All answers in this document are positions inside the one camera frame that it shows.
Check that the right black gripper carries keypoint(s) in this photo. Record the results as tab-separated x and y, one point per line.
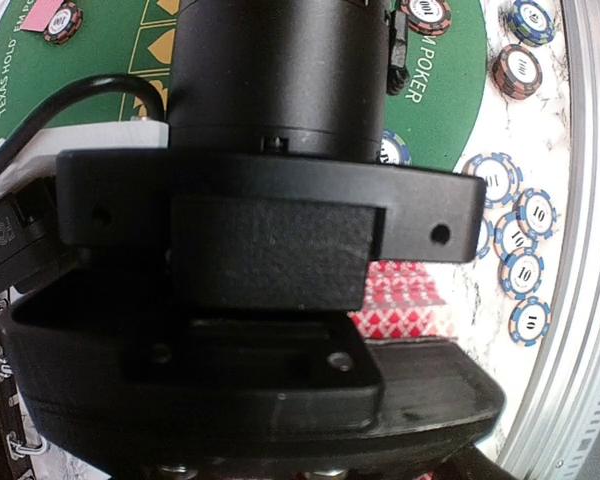
206	324

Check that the red playing card deck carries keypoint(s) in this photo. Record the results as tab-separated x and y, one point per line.
402	301

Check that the red card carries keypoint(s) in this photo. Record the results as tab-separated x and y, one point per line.
40	15

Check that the brown chip stack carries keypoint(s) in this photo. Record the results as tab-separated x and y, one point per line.
516	72

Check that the black poker chip case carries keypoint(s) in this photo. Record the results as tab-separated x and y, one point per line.
0	400

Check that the scattered blue ten chip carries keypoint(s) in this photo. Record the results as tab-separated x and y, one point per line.
485	238
520	274
536	214
529	321
508	236

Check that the round green poker mat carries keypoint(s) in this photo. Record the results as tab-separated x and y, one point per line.
434	115

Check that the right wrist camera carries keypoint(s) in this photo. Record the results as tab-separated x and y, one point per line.
31	255

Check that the front aluminium rail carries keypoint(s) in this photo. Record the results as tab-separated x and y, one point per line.
559	418

